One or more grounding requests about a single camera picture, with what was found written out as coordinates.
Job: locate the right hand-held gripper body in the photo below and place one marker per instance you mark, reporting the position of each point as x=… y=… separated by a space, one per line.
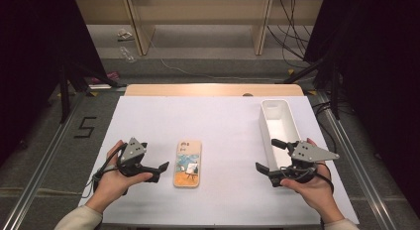
x=307 y=154

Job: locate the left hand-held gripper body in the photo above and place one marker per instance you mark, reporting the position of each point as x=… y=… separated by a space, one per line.
x=132 y=150

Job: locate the white plastic storage box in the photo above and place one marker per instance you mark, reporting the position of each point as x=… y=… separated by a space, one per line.
x=280 y=124

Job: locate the phone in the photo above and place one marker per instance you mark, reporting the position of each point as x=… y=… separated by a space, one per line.
x=187 y=164

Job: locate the person's left hand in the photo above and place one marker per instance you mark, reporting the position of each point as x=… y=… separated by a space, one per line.
x=114 y=183

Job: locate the person's right hand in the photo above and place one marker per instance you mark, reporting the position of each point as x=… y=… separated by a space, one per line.
x=313 y=192

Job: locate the white table mat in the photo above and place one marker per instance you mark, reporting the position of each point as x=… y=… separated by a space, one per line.
x=228 y=124

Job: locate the dark round table grommet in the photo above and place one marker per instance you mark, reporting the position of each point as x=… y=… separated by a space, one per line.
x=247 y=94

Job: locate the black metal stand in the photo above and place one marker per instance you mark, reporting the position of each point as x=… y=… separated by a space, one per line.
x=64 y=97
x=335 y=97

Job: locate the yellow tape mark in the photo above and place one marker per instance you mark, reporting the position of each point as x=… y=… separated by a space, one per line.
x=93 y=93
x=290 y=71

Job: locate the white flat box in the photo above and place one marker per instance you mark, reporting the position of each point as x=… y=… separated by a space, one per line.
x=99 y=86

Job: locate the pink item on floor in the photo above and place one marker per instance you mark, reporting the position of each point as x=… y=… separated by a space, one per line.
x=110 y=76

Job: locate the dark curtain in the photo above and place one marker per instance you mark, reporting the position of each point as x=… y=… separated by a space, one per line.
x=379 y=74
x=29 y=58

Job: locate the crumpled white paper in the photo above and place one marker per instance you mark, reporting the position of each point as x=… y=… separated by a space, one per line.
x=124 y=33

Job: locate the beige wooden shelf unit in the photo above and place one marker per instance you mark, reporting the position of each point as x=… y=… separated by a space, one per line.
x=198 y=12

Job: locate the aluminium floor rail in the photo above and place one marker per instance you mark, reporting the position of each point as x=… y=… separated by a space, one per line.
x=43 y=175
x=356 y=160

